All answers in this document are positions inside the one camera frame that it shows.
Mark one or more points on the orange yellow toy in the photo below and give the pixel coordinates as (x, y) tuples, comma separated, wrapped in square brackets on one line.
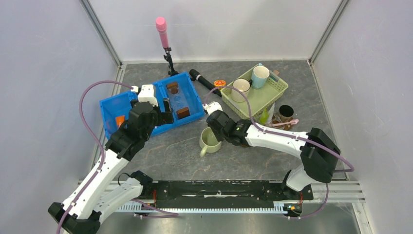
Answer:
[(219, 83)]

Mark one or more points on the pink microphone on stand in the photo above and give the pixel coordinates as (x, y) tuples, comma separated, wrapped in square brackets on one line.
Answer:
[(161, 27)]

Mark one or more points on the light green mug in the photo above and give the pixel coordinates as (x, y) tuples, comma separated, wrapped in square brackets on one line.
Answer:
[(208, 142)]

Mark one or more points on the green plastic basket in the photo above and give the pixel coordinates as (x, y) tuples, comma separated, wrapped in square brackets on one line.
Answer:
[(259, 99)]

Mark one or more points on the green toothpaste tube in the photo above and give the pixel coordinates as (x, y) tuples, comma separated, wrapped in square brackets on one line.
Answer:
[(264, 117)]

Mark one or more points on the blue compartment bin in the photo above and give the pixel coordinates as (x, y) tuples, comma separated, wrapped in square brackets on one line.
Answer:
[(121, 105)]

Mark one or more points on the clear plastic toothbrush holder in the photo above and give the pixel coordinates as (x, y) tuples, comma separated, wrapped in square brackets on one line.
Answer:
[(276, 119)]

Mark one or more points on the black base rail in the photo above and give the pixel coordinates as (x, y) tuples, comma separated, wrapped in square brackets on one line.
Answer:
[(164, 199)]

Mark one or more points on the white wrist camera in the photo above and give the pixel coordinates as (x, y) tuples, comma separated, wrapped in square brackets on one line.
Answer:
[(211, 107), (148, 94)]

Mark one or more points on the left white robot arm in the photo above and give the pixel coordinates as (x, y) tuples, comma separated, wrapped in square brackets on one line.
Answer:
[(87, 208)]

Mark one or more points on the light blue mug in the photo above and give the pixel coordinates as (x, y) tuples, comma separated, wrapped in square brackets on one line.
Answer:
[(259, 76)]

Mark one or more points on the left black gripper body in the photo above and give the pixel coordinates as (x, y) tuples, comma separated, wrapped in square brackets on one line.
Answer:
[(160, 119)]

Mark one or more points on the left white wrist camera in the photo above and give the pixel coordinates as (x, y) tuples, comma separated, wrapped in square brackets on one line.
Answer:
[(148, 94)]

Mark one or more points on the black mug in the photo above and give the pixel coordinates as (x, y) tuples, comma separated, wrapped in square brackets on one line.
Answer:
[(286, 113)]

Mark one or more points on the orange toothpaste tube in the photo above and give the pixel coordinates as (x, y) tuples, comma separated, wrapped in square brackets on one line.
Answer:
[(119, 120)]

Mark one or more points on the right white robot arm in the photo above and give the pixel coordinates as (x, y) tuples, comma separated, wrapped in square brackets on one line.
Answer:
[(317, 152)]

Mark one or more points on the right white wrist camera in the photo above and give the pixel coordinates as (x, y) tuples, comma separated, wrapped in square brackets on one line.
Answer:
[(211, 107)]

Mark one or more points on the brown oval wooden tray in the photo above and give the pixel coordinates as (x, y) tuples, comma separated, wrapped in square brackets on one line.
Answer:
[(282, 122)]

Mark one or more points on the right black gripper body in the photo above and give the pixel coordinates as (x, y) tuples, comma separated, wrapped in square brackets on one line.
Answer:
[(220, 136)]

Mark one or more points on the white toothpaste tube red cap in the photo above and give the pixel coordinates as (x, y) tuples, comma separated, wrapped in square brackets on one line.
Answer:
[(270, 114)]

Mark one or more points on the white mug brown rim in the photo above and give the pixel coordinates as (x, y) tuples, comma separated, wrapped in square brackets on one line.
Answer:
[(241, 88)]

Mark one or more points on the black cylinder marker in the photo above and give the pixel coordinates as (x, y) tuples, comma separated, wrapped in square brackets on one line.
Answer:
[(196, 76)]

